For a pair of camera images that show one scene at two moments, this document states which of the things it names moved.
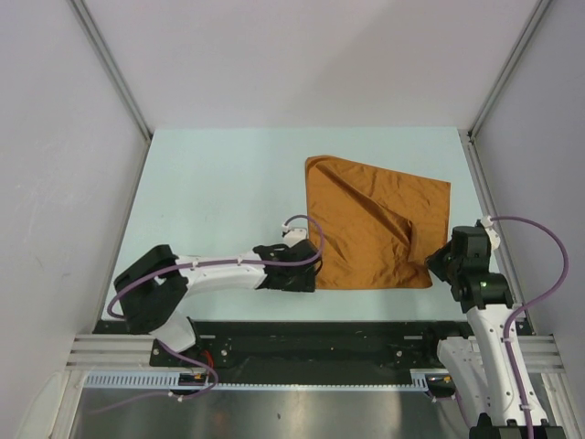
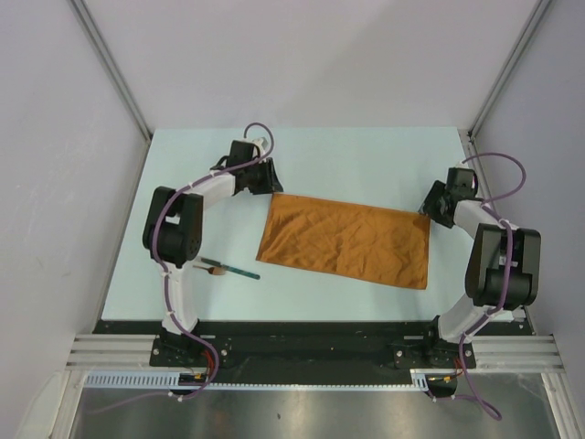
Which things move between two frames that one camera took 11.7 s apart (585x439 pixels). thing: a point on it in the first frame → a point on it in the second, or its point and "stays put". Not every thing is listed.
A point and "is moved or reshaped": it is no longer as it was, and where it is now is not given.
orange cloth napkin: (380, 227) is moved or reshaped
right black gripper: (433, 264) → (429, 206)
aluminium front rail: (534, 352) stays put
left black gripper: (304, 283) → (270, 180)
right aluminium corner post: (539, 9) stays put
